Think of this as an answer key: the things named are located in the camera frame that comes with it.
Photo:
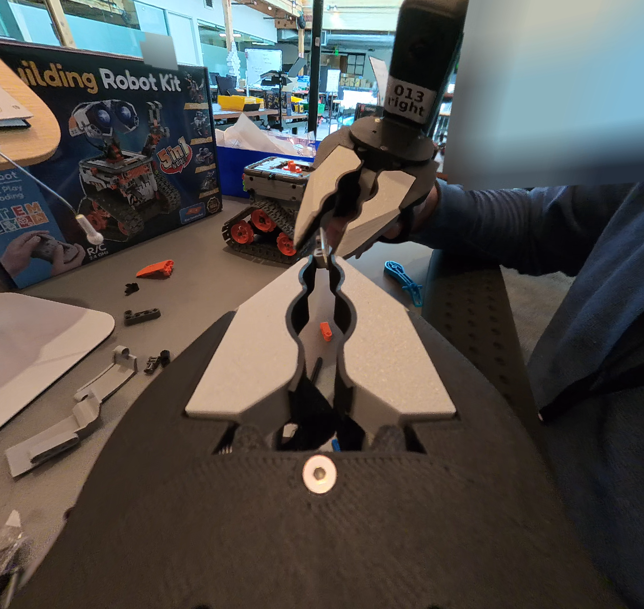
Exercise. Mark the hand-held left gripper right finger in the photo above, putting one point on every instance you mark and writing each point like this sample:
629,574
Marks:
397,367

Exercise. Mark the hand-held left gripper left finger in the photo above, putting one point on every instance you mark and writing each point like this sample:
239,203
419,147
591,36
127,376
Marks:
241,367

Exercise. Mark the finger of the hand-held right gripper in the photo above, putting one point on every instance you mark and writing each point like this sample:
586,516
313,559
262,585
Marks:
387,201
322,186

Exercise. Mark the grey orange toy brick robot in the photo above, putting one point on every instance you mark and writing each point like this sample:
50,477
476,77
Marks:
276,181

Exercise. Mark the light grey toy link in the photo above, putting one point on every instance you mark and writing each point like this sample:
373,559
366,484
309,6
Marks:
322,259

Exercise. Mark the small orange toy connector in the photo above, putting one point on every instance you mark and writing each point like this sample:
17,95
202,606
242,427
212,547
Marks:
326,331

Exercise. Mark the person's right forearm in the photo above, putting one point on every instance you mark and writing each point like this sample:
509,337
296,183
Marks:
503,226

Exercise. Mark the person's right hand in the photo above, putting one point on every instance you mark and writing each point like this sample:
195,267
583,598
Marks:
430,204

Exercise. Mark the long black toy axle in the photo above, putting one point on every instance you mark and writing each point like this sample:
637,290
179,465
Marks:
317,370

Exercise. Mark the blue plastic toy wrench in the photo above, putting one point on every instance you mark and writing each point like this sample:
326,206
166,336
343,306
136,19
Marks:
405,284

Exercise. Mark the small black toy brick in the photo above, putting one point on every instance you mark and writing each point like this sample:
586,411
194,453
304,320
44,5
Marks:
157,361
132,288

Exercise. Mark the black dotted mat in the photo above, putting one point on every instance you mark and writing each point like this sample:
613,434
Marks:
473,327

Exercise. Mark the blue storage bin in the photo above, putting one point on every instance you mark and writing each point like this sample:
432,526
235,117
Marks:
231,171

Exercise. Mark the white crumpled packing bags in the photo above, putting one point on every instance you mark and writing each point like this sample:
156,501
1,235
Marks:
246,133

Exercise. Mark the black toy brick beam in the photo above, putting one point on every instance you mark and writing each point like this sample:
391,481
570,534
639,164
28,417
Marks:
142,316

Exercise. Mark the yellow storage bin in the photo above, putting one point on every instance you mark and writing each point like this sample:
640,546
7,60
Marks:
239,102

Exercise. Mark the orange toy brick piece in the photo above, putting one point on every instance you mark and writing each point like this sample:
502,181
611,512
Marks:
156,269

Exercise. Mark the grey toy brick panel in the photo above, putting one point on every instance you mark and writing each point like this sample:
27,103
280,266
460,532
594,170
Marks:
108,377
50,440

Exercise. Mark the white board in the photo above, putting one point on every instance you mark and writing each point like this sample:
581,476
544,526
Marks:
264,65

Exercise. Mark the person's dark blue clothing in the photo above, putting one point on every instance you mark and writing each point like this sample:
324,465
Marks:
593,367

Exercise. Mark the dark blue toy packaging box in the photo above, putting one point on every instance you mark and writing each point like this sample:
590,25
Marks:
126,141

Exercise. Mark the pile of grey toy bricks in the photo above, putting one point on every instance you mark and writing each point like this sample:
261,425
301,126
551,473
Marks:
12,548

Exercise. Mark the black metal post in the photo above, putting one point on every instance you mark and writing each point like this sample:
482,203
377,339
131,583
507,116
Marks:
317,40

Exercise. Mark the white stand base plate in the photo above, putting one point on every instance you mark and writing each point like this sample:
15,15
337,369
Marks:
40,347

